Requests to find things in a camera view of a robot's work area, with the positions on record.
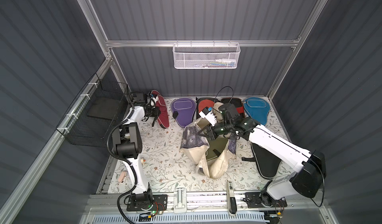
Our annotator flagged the maroon red paddle case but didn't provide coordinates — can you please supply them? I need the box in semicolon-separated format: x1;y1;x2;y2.
150;90;170;129

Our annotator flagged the red black ping pong set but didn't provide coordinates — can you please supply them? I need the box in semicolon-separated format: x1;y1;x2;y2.
221;98;245;119

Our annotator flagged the blue paddle case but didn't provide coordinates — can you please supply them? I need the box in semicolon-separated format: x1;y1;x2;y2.
243;97;270;126

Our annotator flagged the red ping pong paddle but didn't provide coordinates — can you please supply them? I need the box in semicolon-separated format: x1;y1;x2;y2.
196;97;219;119

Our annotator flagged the olive green paddle case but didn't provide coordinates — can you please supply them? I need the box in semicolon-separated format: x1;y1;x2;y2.
206;137;228;161

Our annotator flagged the purple pouch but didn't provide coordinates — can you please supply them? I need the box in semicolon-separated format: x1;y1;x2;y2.
171;97;197;128

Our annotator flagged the cream canvas tote bag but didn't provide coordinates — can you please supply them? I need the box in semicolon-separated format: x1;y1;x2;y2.
180;103;241;179

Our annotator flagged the black paddle case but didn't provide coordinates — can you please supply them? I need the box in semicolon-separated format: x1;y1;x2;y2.
242;143;282;180

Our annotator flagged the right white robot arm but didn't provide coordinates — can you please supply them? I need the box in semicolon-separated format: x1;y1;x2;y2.
198;103;326;207

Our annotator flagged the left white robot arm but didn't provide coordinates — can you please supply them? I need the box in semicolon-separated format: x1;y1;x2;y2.
112;105;160;201

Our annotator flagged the black white handheld device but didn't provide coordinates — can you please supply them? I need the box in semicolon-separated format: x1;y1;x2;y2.
226;180;237;217

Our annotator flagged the white vented floor panel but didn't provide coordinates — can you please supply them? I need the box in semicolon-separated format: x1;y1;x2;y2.
91;211;268;224

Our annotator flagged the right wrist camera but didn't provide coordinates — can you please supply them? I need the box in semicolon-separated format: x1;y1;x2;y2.
199;107;217;127

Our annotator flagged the right thin black cable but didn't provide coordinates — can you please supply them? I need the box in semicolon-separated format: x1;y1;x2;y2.
214;86;235;104

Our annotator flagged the black wire side basket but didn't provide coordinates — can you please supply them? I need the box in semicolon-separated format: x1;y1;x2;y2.
56;75;129;147

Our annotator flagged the white wire wall basket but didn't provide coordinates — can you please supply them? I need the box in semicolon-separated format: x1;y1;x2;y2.
172;43;241;69

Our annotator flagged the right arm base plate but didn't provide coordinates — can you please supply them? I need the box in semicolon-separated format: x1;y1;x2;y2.
242;192;287;209

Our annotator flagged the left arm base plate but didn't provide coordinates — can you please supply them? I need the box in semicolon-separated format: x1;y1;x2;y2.
124;195;168;212

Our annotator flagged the white bracket on rail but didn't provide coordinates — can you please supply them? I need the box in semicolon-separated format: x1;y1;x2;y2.
173;188;187;214

